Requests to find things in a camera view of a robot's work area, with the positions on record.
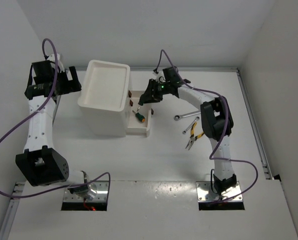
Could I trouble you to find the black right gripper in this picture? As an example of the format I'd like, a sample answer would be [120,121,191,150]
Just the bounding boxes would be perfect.
[141,78,171,104]

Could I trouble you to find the green stubby phillips screwdriver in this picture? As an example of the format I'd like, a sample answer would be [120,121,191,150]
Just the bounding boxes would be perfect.
[132,110,145,123]

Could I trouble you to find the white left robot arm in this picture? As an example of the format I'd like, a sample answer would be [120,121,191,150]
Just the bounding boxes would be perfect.
[15,53,85,187]

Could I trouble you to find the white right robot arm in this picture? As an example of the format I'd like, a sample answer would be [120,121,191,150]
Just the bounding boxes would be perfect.
[138,67,237,195]

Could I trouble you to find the large ratchet wrench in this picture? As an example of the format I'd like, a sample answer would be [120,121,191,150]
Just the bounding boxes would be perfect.
[174,111,201,121]

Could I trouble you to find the white drawer cabinet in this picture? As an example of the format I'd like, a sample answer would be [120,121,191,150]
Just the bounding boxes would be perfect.
[77,60,131,137]

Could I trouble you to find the small combination wrench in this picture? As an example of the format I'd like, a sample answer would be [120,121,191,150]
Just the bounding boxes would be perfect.
[182,116,200,134]

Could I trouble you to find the yellow needle nose pliers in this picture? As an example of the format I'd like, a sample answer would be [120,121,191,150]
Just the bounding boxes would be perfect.
[185,122,205,151]

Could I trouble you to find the white front cover board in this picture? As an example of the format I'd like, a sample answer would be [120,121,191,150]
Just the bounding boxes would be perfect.
[9,180,298,240]

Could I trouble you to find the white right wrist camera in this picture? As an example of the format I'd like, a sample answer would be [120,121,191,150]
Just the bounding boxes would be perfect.
[153,71,165,83]

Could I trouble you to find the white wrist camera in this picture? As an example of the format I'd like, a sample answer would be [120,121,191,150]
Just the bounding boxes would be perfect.
[153,71,165,83]
[45,53,64,72]

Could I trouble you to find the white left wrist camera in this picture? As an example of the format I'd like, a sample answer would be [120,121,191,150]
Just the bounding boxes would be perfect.
[45,53,64,72]

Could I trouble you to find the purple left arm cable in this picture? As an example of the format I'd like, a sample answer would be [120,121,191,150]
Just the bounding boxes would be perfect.
[0,38,111,199]

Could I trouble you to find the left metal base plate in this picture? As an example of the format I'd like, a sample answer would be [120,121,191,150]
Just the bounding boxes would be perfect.
[63,181,109,203]

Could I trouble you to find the metal base plate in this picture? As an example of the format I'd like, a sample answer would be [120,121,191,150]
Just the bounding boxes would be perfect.
[63,181,109,203]
[196,181,243,202]

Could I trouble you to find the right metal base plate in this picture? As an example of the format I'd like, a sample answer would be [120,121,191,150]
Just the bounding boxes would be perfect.
[196,181,243,202]

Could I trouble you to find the aluminium frame rail left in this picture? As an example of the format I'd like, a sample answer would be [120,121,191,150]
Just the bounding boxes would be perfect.
[0,181,25,240]

